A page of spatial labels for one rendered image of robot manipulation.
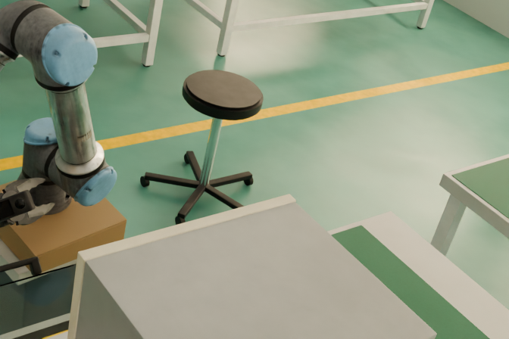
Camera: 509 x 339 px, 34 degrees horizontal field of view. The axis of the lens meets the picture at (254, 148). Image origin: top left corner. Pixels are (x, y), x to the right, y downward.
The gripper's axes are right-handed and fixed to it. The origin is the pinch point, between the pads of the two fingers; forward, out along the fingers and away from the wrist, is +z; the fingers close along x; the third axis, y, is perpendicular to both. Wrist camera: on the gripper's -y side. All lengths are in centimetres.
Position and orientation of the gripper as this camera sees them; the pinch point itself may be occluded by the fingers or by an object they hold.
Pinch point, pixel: (47, 192)
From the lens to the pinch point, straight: 205.3
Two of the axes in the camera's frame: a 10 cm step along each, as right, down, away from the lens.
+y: -7.5, 2.5, 6.1
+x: 3.6, 9.3, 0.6
